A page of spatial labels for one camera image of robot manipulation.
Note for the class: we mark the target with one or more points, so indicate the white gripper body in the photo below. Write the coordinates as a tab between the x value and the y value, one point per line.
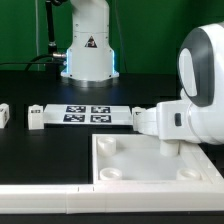
167	120

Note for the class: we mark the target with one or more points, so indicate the white square tabletop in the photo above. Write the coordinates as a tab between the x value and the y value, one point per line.
145	159

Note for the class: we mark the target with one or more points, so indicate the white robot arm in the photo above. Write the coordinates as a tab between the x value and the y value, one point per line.
198	116

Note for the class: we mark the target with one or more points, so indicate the white L-shaped obstacle fence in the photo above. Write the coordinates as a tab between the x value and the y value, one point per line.
69	199

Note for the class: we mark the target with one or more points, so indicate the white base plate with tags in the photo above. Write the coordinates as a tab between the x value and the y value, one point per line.
87	115

